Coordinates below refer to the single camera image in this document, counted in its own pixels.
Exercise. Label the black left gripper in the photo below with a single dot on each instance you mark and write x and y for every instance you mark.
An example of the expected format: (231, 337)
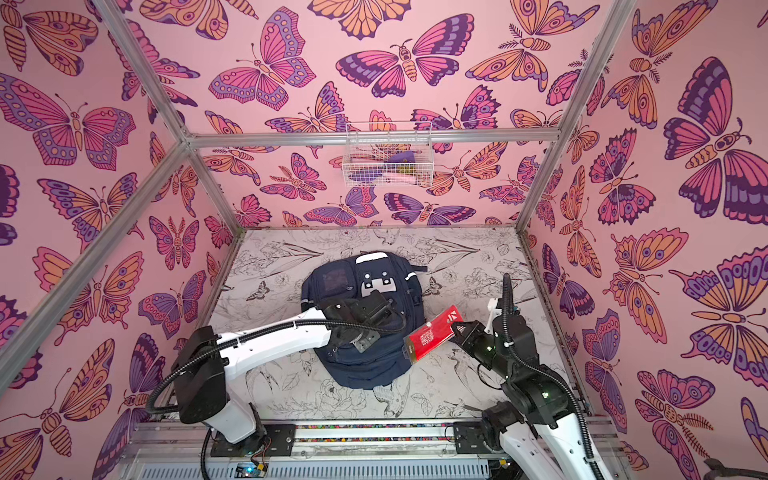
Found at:
(369, 343)

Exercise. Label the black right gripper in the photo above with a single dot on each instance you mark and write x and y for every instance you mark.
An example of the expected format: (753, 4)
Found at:
(459, 334)

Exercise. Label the navy blue student backpack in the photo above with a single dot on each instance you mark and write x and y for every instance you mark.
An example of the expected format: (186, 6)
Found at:
(357, 277)

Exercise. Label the red booklet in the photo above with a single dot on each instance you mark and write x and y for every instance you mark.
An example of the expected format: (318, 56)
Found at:
(428, 337)

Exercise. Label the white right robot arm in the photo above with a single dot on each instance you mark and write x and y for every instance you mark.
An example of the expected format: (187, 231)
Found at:
(539, 425)

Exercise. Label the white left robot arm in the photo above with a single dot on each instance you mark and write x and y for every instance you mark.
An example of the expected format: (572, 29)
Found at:
(199, 387)

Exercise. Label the green controller board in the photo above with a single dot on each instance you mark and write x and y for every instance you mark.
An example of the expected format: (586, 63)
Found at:
(250, 470)

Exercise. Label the white wire wall basket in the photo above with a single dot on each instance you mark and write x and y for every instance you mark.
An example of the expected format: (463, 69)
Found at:
(394, 153)

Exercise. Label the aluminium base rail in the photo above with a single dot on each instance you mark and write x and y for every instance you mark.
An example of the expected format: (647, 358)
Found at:
(358, 449)

